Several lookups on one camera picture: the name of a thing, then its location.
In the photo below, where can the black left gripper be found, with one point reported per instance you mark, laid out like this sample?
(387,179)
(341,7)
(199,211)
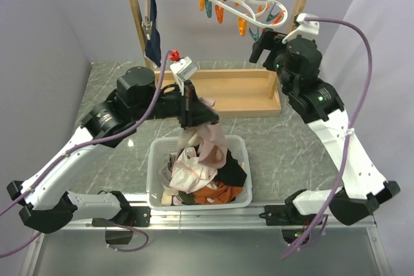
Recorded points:
(193,111)

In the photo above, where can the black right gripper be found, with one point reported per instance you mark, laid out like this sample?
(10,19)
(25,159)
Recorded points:
(273,43)

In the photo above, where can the pink beige underwear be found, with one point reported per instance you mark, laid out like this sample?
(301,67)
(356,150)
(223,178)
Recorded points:
(211,142)

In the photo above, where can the white clip hanger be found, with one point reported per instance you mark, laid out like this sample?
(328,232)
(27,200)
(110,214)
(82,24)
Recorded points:
(253,16)

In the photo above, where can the white underwear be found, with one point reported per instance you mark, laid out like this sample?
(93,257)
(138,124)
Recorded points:
(188,174)

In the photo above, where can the black underwear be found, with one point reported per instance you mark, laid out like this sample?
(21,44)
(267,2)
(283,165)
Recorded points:
(231,174)

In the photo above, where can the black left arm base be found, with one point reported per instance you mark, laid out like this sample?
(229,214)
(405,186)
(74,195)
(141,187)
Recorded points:
(137,216)

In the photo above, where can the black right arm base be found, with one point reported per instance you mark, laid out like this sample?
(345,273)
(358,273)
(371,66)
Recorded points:
(292,222)

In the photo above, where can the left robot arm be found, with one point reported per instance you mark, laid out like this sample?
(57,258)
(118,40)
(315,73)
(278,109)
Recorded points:
(48,205)

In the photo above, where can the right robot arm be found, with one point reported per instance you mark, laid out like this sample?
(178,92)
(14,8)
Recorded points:
(362,187)

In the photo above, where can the navy blue underwear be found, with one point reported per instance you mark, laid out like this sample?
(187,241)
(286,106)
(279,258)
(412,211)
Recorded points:
(152,49)

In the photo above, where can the wooden clip hanger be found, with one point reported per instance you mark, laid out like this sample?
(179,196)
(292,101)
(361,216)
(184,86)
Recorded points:
(147,22)

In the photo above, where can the wooden clothes rack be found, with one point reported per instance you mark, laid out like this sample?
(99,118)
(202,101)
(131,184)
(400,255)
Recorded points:
(237,92)

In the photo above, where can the white plastic laundry basket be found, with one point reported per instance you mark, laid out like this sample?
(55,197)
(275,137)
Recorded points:
(164,198)

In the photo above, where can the grey garment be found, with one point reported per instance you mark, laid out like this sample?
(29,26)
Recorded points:
(165,173)

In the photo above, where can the orange brown garment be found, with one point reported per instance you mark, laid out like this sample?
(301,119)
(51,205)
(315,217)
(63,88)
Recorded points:
(216,193)

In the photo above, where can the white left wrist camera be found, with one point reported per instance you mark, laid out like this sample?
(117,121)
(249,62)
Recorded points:
(182,69)

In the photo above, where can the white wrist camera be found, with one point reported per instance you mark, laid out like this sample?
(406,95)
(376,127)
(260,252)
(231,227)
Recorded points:
(308,28)
(182,69)

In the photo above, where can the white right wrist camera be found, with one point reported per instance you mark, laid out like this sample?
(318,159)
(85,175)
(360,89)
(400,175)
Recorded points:
(308,28)

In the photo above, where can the aluminium mounting rail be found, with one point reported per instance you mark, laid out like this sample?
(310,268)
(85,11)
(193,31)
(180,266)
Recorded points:
(238,218)

